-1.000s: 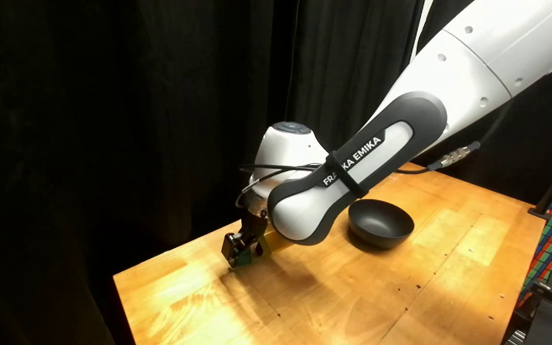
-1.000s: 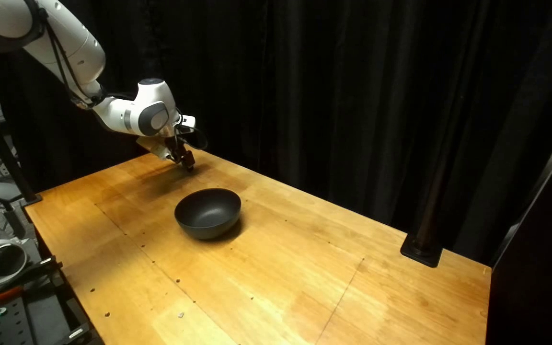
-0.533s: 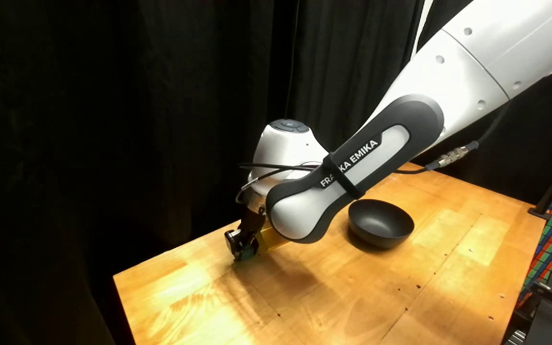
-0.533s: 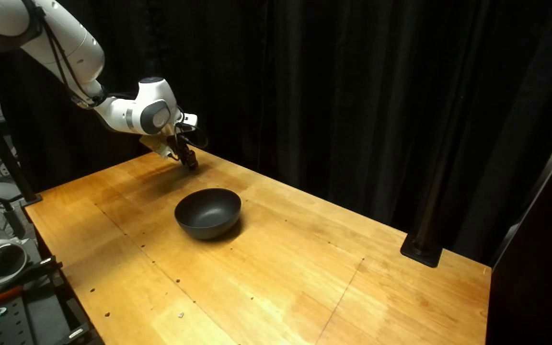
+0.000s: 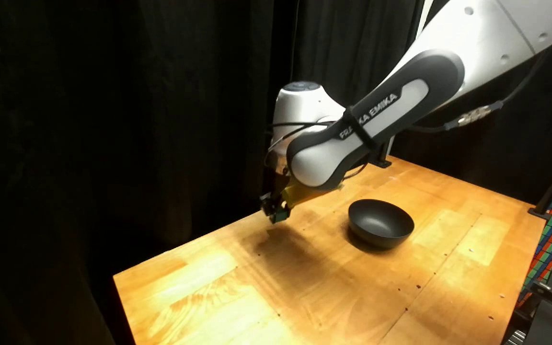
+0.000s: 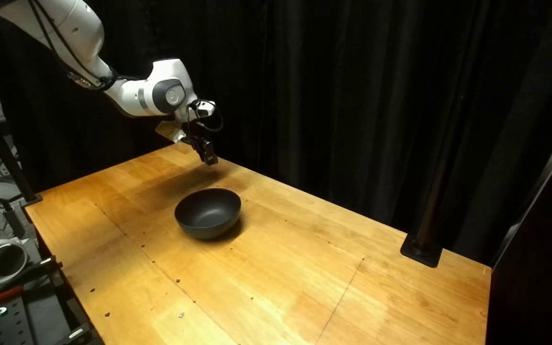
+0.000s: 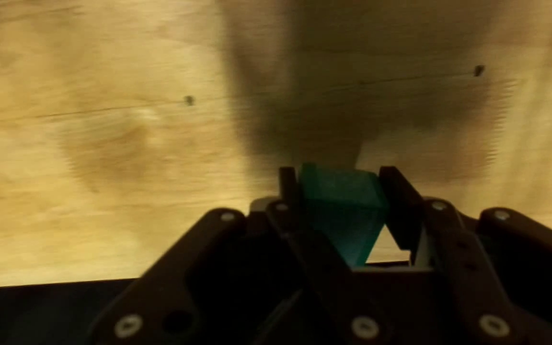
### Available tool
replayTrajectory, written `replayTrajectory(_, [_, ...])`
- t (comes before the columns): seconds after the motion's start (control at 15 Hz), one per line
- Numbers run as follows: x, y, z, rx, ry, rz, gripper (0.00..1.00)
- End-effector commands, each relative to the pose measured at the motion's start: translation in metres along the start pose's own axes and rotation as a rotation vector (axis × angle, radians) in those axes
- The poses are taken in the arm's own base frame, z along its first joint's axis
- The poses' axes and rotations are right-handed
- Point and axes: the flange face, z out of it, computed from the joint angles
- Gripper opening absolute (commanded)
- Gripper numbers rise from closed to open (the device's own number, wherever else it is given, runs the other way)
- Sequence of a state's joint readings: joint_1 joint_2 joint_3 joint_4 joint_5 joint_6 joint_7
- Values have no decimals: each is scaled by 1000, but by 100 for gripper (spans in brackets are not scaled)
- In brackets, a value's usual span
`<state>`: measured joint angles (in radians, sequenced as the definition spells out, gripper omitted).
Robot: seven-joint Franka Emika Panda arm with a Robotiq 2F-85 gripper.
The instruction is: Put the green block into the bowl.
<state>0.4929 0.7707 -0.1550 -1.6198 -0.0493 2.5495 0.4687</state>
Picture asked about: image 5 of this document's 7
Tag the black bowl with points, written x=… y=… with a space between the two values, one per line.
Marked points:
x=381 y=224

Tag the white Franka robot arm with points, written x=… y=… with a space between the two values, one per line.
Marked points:
x=416 y=84

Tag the black curtain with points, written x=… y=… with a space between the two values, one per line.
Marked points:
x=96 y=128

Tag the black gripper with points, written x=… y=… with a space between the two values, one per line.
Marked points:
x=278 y=176

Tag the black pole with base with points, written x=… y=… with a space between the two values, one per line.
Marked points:
x=383 y=162

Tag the small green block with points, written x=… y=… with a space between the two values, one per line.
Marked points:
x=280 y=218

